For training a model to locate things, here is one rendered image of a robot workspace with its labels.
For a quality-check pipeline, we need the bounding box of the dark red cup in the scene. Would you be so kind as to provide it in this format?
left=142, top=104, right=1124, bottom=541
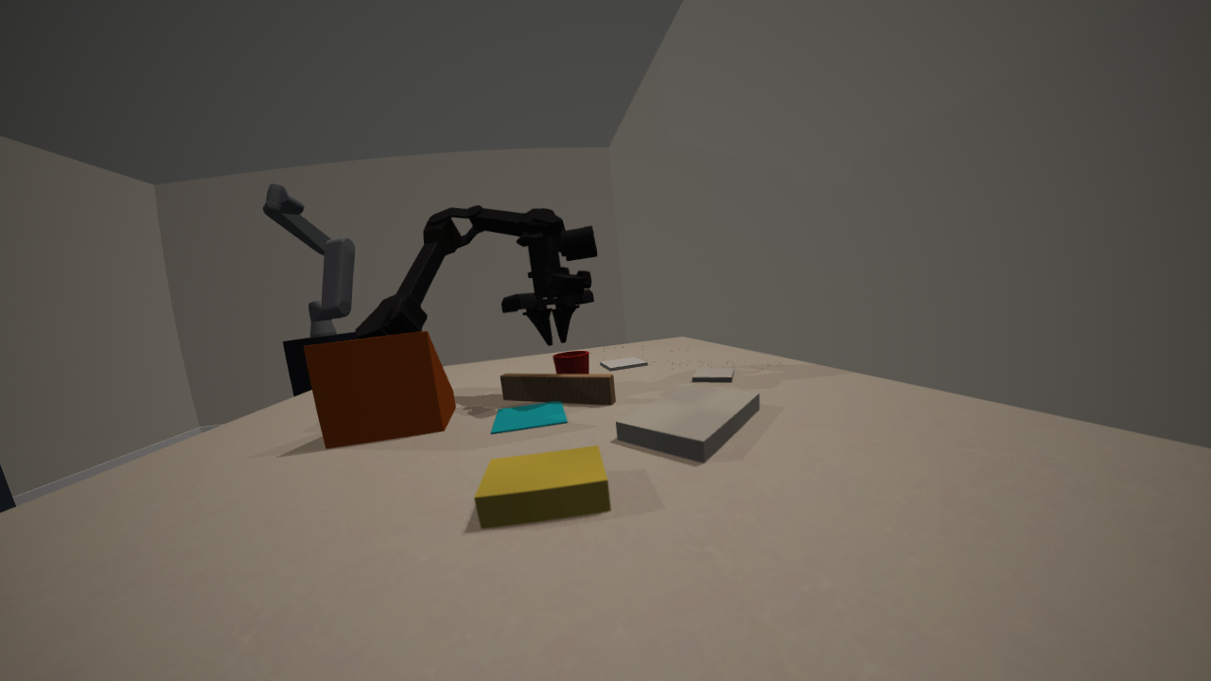
left=553, top=351, right=589, bottom=374

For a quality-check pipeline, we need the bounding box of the yellow rectangular block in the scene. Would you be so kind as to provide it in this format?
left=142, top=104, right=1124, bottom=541
left=474, top=445, right=612, bottom=530

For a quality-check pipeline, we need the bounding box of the brown rectangular bar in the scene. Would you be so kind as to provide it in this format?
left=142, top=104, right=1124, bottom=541
left=500, top=373, right=616, bottom=406

